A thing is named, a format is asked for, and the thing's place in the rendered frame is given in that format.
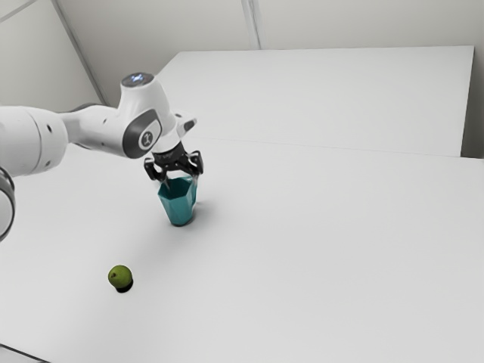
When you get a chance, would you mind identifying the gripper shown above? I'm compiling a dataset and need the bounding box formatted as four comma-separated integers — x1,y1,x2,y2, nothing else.
144,140,204,192

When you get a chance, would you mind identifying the teal faceted mug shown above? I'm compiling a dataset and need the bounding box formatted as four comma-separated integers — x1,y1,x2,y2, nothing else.
157,176,199,228

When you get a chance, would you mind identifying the green apple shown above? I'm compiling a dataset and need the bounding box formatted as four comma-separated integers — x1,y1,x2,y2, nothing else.
107,264,134,290

